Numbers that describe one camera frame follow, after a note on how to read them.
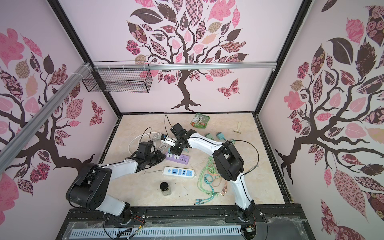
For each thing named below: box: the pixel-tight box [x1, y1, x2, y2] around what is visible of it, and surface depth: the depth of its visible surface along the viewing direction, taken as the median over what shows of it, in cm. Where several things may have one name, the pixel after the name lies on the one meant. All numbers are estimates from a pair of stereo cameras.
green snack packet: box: [190, 113, 211, 129], surface depth 116 cm
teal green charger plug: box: [216, 131, 227, 141], surface depth 106 cm
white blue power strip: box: [163, 166, 196, 179], surface depth 88 cm
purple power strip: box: [165, 151, 190, 165], surface depth 94 cm
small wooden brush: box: [234, 121, 242, 134], surface depth 112 cm
